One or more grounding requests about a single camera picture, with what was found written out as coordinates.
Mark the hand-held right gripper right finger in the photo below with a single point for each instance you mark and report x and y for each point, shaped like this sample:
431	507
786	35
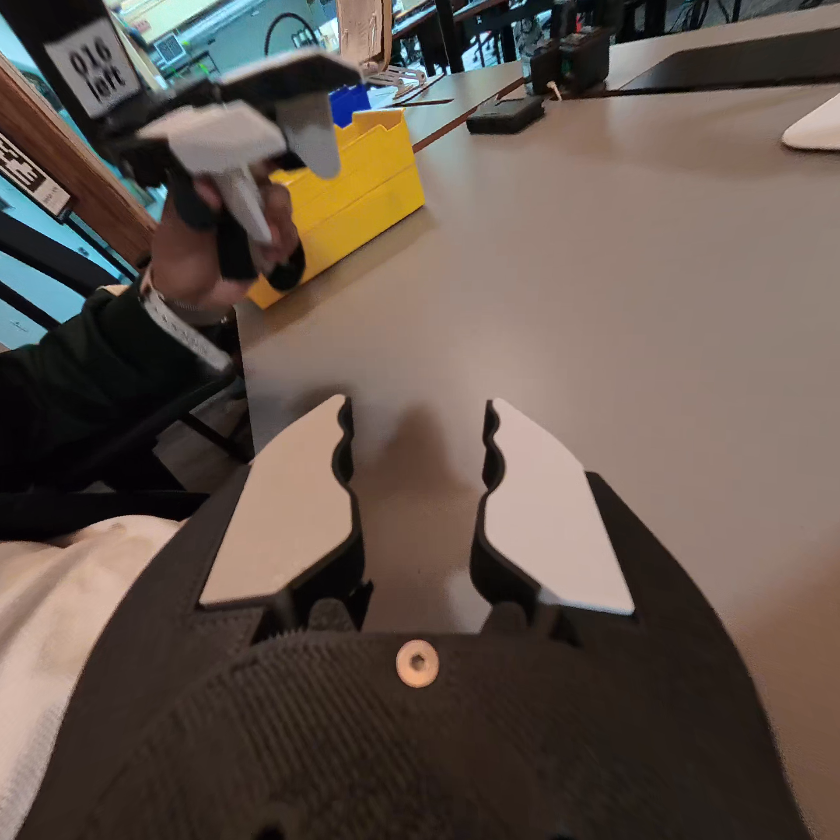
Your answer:
551	518

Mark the person's left hand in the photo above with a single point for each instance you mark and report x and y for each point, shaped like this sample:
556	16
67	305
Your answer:
190	269

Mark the silver wristwatch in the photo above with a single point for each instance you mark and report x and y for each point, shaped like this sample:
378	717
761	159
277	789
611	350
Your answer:
190	334

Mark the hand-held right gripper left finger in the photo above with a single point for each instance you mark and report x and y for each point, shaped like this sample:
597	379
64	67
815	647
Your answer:
282	512

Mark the brown cardboard sign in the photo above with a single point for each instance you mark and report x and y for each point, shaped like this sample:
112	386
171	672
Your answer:
364	29

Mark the person's left forearm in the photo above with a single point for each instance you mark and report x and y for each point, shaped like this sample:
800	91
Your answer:
79	380

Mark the wooden pillar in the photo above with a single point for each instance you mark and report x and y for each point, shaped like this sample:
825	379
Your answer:
85	177

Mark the person's white shirt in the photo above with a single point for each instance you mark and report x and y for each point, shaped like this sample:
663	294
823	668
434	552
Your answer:
59	623

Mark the white stand base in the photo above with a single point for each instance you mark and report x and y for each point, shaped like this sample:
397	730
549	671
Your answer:
817	128

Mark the yellow plastic bin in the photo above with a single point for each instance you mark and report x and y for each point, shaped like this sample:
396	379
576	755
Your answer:
354	197

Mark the black desk mat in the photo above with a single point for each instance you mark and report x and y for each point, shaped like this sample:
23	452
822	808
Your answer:
735	65

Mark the grey desk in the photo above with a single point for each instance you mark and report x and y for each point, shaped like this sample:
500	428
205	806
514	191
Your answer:
590	295

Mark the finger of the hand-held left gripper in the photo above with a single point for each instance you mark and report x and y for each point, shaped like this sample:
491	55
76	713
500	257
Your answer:
216	141
308	131

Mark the black rectangular case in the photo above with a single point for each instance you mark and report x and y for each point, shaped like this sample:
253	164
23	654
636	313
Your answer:
505	117

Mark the blue plastic bin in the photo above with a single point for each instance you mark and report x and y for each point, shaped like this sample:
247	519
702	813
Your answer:
348	105

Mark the black charging dock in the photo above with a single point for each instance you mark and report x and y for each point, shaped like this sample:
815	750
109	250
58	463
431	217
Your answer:
571	62

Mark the white sign stand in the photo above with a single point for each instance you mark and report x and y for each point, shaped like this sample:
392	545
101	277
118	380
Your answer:
400	75

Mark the framed marker poster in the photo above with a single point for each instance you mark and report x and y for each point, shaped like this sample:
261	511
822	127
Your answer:
26	167

